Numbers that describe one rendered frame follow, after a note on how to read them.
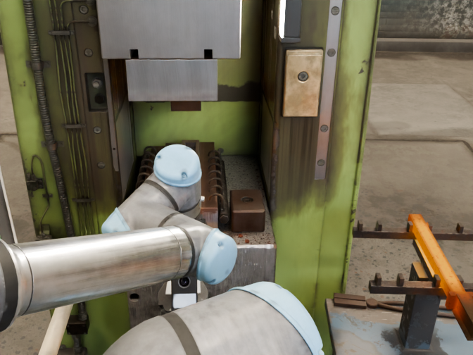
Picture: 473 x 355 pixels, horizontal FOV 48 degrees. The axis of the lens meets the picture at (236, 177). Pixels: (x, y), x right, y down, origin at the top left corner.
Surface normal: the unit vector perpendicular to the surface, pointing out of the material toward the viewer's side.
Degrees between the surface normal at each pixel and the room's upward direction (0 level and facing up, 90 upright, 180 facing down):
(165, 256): 67
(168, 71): 90
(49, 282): 73
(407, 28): 89
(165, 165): 29
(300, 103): 90
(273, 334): 41
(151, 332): 14
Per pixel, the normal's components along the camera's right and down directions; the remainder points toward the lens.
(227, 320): 0.12, -0.79
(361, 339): 0.01, -0.89
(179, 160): 0.04, -0.56
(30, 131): 0.06, 0.45
